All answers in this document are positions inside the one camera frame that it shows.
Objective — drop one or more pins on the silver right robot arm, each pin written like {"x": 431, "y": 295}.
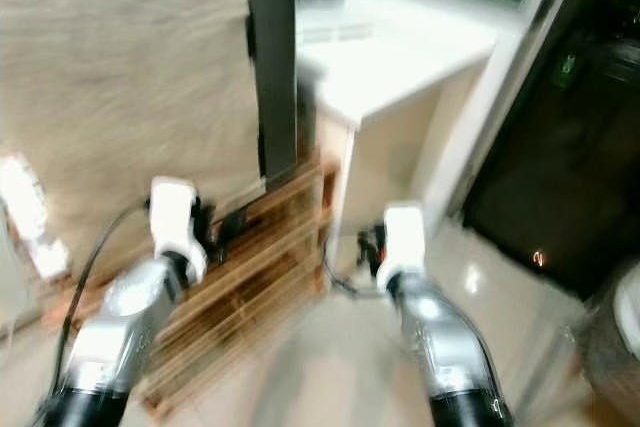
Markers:
{"x": 445, "y": 347}

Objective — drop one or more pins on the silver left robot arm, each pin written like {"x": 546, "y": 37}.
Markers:
{"x": 120, "y": 327}

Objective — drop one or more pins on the wooden slatted rack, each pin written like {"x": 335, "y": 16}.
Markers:
{"x": 240, "y": 297}

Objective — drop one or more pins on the white counter cabinet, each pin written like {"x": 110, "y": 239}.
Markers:
{"x": 390, "y": 67}

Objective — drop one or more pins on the white oblong object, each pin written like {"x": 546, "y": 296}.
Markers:
{"x": 30, "y": 207}

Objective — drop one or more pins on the dark glass door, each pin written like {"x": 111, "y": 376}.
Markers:
{"x": 550, "y": 167}

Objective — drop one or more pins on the white round appliance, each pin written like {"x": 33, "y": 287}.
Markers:
{"x": 630, "y": 307}

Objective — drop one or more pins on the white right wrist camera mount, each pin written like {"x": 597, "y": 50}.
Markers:
{"x": 403, "y": 242}

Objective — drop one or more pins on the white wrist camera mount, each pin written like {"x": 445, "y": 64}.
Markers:
{"x": 175, "y": 217}
{"x": 403, "y": 242}

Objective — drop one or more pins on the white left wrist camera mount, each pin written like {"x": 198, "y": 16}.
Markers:
{"x": 175, "y": 217}

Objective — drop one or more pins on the dark upright door post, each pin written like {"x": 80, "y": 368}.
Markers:
{"x": 272, "y": 67}

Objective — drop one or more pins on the white door frame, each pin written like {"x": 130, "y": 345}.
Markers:
{"x": 500, "y": 97}

